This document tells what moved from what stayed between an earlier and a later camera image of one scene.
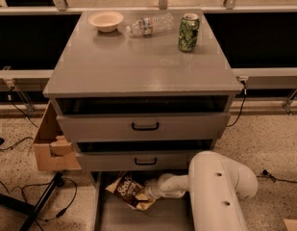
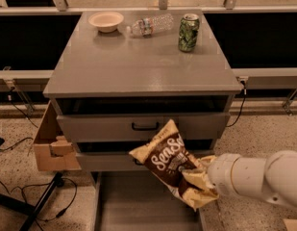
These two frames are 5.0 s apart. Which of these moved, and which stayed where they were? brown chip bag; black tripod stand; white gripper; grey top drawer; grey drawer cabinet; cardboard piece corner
Moved: white gripper; brown chip bag
Stayed: black tripod stand; cardboard piece corner; grey drawer cabinet; grey top drawer
